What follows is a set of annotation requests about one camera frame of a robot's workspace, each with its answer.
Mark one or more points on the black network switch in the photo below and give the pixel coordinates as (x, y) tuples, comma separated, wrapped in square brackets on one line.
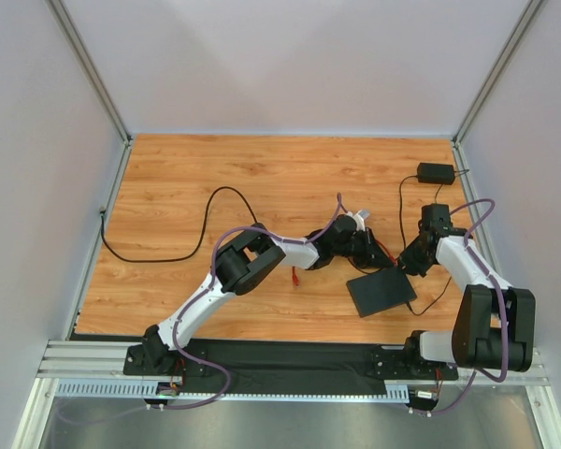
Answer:
[(380, 291)]

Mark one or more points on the aluminium frame post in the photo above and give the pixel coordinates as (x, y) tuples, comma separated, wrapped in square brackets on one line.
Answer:
[(529, 14), (72, 35)]

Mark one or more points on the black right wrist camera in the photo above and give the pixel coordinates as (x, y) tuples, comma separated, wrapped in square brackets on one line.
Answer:
[(436, 219)]

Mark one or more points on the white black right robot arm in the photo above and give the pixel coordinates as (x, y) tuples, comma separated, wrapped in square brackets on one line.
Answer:
[(494, 328)]

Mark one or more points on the left aluminium frame post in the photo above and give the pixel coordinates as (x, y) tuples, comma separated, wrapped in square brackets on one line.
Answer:
[(72, 35)]

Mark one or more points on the black power adapter brick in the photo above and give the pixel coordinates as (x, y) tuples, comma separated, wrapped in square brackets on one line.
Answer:
[(434, 173)]

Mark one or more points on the slotted grey cable duct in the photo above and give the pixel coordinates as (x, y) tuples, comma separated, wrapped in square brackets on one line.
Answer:
[(141, 389)]

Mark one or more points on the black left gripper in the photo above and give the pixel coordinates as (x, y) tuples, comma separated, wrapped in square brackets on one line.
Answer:
[(369, 242)]

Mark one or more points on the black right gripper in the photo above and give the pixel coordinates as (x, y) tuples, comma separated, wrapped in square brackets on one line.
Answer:
[(414, 255)]

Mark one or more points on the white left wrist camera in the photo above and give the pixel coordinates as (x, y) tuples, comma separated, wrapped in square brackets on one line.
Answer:
[(359, 218)]

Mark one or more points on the black base mat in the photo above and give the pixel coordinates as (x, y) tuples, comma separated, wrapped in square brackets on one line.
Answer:
[(284, 367)]

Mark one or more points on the aluminium front rail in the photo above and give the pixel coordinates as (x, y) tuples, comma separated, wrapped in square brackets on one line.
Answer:
[(83, 359)]

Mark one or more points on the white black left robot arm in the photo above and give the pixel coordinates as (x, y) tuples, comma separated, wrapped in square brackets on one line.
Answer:
[(242, 259)]

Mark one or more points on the right aluminium frame post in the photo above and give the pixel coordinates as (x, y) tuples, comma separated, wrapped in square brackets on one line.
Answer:
[(529, 14)]

